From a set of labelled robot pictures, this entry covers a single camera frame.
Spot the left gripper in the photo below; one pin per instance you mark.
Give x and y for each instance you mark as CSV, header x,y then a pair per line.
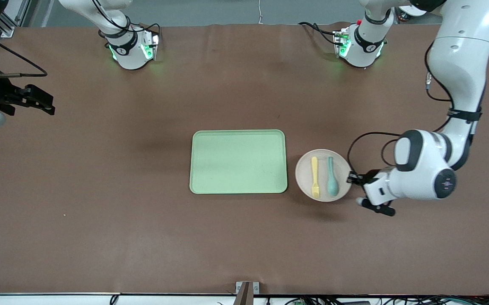
x,y
370,175

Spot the teal plastic spoon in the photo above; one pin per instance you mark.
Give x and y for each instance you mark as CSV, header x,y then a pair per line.
x,y
332,186

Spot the yellow plastic fork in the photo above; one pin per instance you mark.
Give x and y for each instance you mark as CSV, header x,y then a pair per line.
x,y
315,173

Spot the beige round plate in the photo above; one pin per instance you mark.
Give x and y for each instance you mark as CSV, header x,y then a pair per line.
x,y
304,176

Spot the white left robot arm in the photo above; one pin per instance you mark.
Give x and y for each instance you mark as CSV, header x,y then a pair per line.
x,y
460,63

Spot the brown table cover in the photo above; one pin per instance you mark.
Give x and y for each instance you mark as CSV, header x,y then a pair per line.
x,y
100,190

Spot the light green rectangular tray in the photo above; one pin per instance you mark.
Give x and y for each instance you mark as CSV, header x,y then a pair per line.
x,y
236,161

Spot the white background machine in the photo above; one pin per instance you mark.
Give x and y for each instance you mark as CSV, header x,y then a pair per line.
x,y
409,10

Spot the aluminium frame post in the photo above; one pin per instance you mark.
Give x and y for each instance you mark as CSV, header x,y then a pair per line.
x,y
9,31

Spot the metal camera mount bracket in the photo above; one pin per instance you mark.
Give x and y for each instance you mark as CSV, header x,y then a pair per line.
x,y
246,292

